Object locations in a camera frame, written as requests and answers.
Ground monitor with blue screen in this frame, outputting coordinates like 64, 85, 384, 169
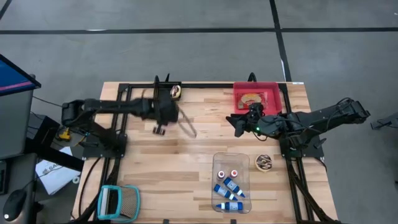
0, 54, 42, 93

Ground black computer mouse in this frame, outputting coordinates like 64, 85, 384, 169
2, 189, 28, 222

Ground white paper booklet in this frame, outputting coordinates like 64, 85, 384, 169
34, 146, 82, 196

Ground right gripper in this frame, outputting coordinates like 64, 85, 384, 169
226, 103, 287, 138

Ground black box on floor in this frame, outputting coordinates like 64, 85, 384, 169
27, 113, 62, 147

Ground black stand bar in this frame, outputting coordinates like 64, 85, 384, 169
24, 138, 85, 172

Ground black stand foot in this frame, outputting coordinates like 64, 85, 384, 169
369, 112, 398, 131

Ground yellow cable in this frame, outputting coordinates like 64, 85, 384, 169
58, 127, 72, 141

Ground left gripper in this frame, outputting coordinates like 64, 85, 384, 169
141, 91, 180, 136

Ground black aluminium table frame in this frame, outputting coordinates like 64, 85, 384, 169
73, 81, 341, 224

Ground teal mesh desk organizer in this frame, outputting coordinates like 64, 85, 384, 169
96, 185, 141, 223

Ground grey cabinet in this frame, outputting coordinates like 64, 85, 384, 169
0, 88, 35, 161

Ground red plastic tray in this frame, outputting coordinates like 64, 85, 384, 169
233, 81, 283, 116

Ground black floor cable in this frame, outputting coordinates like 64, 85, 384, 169
77, 157, 103, 222

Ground blue food colour bottle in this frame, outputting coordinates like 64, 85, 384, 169
223, 177, 246, 198
215, 201, 244, 212
213, 184, 239, 202

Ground clear plastic tray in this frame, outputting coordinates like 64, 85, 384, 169
211, 152, 252, 215

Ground red snack box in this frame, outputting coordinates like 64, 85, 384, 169
237, 91, 269, 111

